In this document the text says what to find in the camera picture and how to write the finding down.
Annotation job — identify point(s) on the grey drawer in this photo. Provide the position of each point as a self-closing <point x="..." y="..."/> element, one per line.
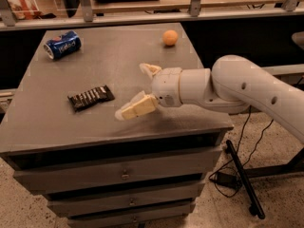
<point x="90" y="174"/>
<point x="136" y="215"/>
<point x="126" y="198"/>

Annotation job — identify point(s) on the blue pepsi can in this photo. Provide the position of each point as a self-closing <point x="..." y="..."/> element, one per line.
<point x="60" y="46"/>

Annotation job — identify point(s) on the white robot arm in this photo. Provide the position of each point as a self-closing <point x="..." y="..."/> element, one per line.
<point x="230" y="86"/>

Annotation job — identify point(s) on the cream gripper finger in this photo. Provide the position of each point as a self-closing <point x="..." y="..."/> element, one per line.
<point x="140" y="104"/>
<point x="149" y="70"/>

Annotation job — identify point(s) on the black power adapter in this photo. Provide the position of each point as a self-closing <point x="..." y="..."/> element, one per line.
<point x="226" y="180"/>

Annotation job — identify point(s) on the red white bag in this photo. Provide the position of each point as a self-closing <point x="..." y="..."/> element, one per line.
<point x="22" y="3"/>

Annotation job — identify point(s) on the orange fruit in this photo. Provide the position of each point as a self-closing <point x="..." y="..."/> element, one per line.
<point x="170" y="38"/>

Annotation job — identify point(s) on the bottom grey drawer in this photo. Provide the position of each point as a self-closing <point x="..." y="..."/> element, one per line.
<point x="136" y="215"/>

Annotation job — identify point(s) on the black rxbar chocolate bar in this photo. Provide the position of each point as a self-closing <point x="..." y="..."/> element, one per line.
<point x="89" y="98"/>

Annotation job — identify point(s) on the middle grey drawer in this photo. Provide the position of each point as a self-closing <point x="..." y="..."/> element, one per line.
<point x="126" y="198"/>

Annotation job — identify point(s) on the grey drawer cabinet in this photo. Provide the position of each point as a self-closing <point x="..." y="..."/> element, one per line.
<point x="41" y="129"/>

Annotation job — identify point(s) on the black table leg base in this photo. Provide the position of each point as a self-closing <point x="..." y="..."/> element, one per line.
<point x="296" y="164"/>

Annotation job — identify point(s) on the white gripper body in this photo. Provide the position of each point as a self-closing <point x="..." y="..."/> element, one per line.
<point x="165" y="86"/>

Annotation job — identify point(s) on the metal shelf rail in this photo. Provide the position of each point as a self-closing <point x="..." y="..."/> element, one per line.
<point x="51" y="14"/>

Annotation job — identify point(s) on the top grey drawer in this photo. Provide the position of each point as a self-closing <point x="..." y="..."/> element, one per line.
<point x="90" y="174"/>

